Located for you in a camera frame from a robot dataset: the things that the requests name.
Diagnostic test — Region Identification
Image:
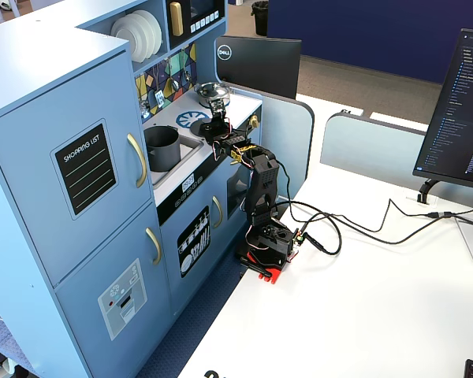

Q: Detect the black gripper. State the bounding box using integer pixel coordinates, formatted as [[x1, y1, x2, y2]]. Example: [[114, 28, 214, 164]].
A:
[[199, 113, 248, 155]]

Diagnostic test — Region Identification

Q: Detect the dark gray pot lid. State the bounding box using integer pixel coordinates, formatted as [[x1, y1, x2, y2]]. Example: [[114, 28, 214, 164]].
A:
[[191, 119, 218, 139]]

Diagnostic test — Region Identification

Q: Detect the red robot base clamp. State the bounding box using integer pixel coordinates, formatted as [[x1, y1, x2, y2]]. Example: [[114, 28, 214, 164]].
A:
[[236, 246, 300, 285]]

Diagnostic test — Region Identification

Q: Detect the silver glass pot lid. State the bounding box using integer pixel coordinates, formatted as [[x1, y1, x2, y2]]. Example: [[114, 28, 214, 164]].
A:
[[195, 81, 230, 100]]

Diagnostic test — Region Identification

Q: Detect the silver toy pot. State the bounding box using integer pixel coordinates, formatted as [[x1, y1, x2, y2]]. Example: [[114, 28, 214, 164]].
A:
[[193, 82, 232, 109]]

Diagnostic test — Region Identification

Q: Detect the dark gray toy pot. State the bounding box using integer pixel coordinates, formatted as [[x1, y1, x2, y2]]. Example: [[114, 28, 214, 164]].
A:
[[143, 124, 181, 173]]

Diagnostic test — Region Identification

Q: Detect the silver toy ladle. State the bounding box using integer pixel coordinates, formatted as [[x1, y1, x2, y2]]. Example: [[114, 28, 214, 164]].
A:
[[169, 58, 181, 92]]

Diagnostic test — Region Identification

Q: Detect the silver toy spatula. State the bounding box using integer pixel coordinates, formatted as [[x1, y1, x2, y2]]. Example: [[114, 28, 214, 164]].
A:
[[153, 65, 166, 109]]

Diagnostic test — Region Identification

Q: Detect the light blue desk divider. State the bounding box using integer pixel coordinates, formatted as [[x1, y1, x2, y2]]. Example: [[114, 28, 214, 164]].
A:
[[230, 84, 315, 198], [319, 112, 433, 186]]

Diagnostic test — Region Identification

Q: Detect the silver toy skimmer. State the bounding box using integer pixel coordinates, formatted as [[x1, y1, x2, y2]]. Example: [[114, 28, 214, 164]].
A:
[[138, 76, 151, 118]]

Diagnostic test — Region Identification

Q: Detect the black Dell monitor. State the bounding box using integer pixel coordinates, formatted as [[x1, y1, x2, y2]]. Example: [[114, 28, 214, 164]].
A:
[[214, 35, 303, 100]]

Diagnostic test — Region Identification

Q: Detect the white toy plate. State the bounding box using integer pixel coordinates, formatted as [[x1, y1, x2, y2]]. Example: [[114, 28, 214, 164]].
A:
[[132, 9, 163, 55], [110, 17, 145, 64], [121, 13, 154, 60]]

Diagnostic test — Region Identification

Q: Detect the black toy microwave door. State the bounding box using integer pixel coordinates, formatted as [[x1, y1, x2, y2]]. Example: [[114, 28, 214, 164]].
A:
[[166, 0, 226, 50]]

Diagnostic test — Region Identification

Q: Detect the black trash can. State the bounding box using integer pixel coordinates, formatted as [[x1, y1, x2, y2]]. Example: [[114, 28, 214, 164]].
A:
[[251, 0, 270, 37]]

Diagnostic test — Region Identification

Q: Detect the blue wooden toy kitchen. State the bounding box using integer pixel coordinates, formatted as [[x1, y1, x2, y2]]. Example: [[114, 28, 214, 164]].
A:
[[0, 0, 315, 378]]

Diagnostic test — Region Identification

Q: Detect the dark blue partition panel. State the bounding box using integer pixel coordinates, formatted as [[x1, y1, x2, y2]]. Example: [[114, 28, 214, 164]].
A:
[[266, 0, 473, 84]]

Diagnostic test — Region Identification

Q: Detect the black monitor showing code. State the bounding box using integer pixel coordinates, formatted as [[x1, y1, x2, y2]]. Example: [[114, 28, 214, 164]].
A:
[[412, 28, 473, 193]]

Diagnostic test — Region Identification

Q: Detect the gold long fridge handle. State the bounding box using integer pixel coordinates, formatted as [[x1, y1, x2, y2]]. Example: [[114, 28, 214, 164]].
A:
[[126, 132, 148, 189]]

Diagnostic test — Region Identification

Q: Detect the gold microwave handle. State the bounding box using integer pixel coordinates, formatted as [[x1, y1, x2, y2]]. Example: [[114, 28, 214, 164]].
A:
[[169, 2, 184, 37]]

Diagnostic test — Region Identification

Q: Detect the gold short fridge handle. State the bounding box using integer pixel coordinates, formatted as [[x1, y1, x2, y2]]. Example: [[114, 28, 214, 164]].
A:
[[145, 227, 162, 266]]

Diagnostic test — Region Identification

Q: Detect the thin black cable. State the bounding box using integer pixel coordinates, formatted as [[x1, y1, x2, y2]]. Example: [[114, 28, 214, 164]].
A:
[[275, 157, 473, 234]]

